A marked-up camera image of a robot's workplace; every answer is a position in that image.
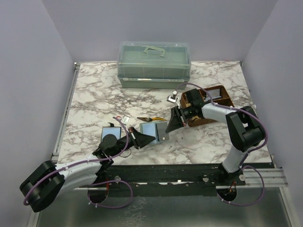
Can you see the grey cards in basket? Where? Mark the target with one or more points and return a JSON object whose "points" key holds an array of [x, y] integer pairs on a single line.
{"points": [[215, 93]]}

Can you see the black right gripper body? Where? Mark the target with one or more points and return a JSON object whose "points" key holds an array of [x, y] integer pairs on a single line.
{"points": [[187, 113]]}

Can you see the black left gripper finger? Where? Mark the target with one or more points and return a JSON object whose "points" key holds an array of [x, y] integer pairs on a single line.
{"points": [[135, 133], [143, 140]]}

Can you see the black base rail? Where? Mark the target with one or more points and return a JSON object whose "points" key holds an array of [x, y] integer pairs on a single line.
{"points": [[168, 180]]}

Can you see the green plastic storage box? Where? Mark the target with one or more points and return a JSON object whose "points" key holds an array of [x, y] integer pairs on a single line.
{"points": [[160, 65]]}

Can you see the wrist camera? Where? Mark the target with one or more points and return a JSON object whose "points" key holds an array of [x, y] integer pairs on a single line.
{"points": [[125, 119], [173, 98]]}

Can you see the yellow handled pliers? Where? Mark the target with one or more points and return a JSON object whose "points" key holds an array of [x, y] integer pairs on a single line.
{"points": [[149, 119]]}

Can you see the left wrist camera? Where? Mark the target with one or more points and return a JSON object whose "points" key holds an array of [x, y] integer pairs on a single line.
{"points": [[125, 119]]}

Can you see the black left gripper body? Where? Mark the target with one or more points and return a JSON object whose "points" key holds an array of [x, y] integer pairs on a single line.
{"points": [[133, 138]]}

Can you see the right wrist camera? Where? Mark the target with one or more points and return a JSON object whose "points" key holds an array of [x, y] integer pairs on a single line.
{"points": [[173, 98]]}

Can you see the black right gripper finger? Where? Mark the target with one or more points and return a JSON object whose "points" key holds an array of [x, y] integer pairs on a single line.
{"points": [[175, 123], [175, 114]]}

